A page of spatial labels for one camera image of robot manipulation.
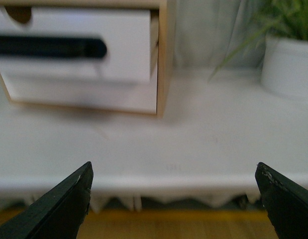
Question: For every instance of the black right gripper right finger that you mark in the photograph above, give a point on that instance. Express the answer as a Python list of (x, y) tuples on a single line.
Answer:
[(285, 201)]

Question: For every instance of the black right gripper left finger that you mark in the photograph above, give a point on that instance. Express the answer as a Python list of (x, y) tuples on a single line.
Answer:
[(58, 214)]

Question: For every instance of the white drawer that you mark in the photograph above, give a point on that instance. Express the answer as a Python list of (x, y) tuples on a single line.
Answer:
[(129, 35), (80, 90)]

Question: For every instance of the wooden drawer cabinet frame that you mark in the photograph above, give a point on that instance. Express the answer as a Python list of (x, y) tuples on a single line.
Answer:
[(163, 11)]

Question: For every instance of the green spider plant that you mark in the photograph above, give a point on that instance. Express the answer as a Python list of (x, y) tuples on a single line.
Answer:
[(278, 18)]

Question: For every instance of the black drawer handle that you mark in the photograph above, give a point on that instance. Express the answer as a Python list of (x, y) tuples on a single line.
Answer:
[(52, 47)]

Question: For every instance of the grey background curtain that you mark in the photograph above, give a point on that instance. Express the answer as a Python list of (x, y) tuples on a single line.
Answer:
[(208, 30)]

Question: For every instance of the white plant pot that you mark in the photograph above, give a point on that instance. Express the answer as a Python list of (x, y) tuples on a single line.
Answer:
[(285, 67)]

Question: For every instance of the white tablecloth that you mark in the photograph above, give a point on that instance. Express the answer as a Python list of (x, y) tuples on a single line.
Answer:
[(206, 146)]

